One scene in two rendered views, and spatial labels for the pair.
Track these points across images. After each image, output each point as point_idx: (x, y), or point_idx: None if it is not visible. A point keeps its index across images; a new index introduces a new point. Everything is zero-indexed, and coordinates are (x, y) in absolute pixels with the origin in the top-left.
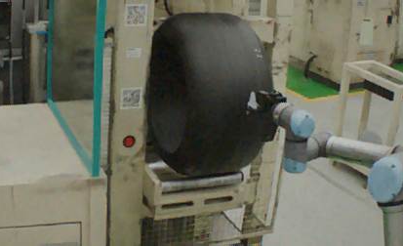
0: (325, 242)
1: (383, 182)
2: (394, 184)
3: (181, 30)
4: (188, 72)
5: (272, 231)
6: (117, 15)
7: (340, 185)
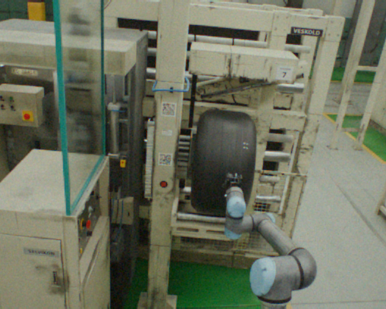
0: (340, 272)
1: (256, 278)
2: (262, 285)
3: (201, 122)
4: (195, 151)
5: None
6: (156, 107)
7: (376, 232)
